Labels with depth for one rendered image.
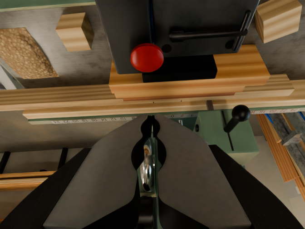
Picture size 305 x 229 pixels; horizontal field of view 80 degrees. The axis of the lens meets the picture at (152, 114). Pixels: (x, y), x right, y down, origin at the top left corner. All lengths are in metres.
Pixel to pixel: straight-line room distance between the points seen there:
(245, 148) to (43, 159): 3.33
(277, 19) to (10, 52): 0.38
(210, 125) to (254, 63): 0.12
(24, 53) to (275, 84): 0.43
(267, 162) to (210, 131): 2.78
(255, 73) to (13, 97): 0.44
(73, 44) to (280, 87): 0.36
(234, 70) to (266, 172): 2.72
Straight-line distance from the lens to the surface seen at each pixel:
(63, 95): 0.40
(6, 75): 0.67
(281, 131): 1.35
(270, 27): 0.30
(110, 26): 0.17
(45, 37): 0.34
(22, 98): 0.44
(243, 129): 0.28
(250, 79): 0.30
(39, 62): 0.37
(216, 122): 0.28
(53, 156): 3.39
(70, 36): 0.28
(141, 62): 0.17
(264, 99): 0.41
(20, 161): 3.71
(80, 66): 0.36
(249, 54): 0.33
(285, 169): 2.23
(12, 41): 0.36
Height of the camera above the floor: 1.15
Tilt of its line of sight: 32 degrees down
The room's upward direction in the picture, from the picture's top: 178 degrees clockwise
